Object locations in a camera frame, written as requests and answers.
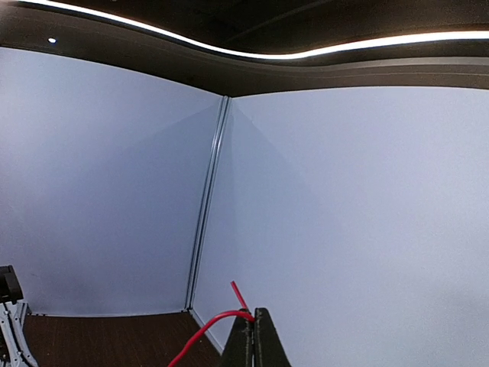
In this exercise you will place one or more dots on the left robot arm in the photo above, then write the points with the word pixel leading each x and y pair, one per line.
pixel 14 346

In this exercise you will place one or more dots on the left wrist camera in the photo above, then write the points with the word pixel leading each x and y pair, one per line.
pixel 10 287

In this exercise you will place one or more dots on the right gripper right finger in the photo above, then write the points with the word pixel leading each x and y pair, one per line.
pixel 268 349

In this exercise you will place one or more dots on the left aluminium frame post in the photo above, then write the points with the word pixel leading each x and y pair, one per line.
pixel 205 203

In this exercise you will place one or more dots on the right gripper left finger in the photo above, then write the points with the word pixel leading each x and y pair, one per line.
pixel 239 349

